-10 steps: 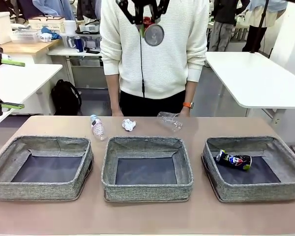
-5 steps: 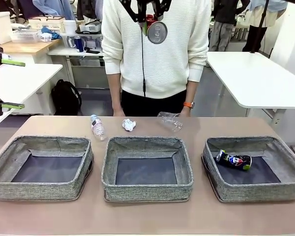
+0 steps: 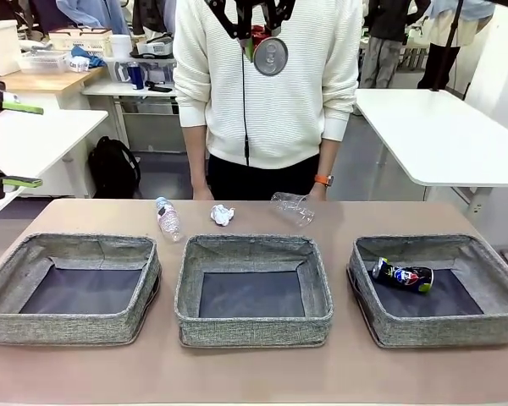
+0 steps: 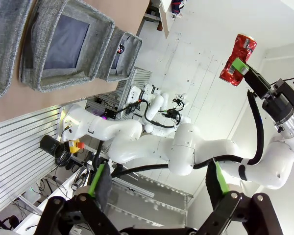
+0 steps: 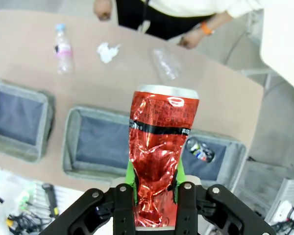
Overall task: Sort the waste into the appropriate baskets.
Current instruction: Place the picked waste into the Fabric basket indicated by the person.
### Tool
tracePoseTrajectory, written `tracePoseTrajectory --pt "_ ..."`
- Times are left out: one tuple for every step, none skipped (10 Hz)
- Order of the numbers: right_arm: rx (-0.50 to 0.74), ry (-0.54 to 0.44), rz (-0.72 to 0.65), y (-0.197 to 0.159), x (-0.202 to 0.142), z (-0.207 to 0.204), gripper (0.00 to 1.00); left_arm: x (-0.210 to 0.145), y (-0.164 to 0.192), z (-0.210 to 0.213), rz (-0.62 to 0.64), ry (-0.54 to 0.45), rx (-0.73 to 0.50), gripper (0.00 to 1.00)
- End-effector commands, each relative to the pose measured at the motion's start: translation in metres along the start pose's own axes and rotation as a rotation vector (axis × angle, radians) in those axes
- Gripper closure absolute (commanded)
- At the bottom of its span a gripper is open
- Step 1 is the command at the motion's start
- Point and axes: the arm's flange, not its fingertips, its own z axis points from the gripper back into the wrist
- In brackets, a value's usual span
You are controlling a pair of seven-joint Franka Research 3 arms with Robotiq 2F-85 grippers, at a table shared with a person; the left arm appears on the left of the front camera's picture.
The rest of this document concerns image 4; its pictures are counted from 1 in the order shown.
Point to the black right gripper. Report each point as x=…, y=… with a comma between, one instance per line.
x=281, y=100

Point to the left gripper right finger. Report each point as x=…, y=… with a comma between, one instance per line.
x=245, y=215

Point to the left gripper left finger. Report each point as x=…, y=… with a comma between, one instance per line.
x=71, y=215

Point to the crushed red can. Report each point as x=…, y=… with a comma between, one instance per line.
x=237, y=46

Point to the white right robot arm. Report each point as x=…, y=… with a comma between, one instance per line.
x=186, y=139

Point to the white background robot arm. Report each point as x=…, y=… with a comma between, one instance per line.
x=156, y=102

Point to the yellow emergency stop button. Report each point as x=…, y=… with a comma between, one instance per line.
x=74, y=145

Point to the black cylinder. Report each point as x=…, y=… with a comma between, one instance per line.
x=50, y=145

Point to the aluminium slatted panel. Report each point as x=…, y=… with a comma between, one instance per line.
x=14, y=151
x=139, y=80

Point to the black control box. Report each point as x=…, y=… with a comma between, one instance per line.
x=110, y=113

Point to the grey fabric basket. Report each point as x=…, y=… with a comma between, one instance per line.
x=63, y=80
x=132, y=56
x=5, y=49

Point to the aluminium frame rail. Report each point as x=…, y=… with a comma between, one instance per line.
x=147, y=189

